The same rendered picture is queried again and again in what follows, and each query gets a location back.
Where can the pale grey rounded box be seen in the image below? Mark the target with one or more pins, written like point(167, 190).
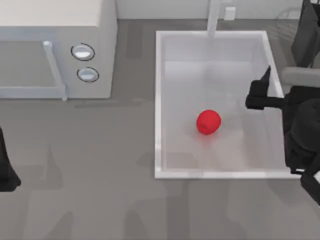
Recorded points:
point(300, 76)

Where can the red apple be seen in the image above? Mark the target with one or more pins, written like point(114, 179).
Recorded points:
point(208, 122)

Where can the tall white tap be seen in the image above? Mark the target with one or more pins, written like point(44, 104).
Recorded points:
point(212, 20)

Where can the white sink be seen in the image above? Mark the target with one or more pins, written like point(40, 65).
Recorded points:
point(175, 100)

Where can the pale microwave oven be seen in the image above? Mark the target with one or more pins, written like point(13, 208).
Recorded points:
point(105, 50)

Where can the small round microwave knob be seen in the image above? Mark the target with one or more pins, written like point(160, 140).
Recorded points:
point(87, 74)

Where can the large round microwave knob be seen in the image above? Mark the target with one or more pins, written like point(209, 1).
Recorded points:
point(82, 52)

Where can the microwave oven glass door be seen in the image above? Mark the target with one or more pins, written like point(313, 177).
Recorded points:
point(22, 65)

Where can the white wall socket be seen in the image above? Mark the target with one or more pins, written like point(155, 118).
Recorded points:
point(230, 13)

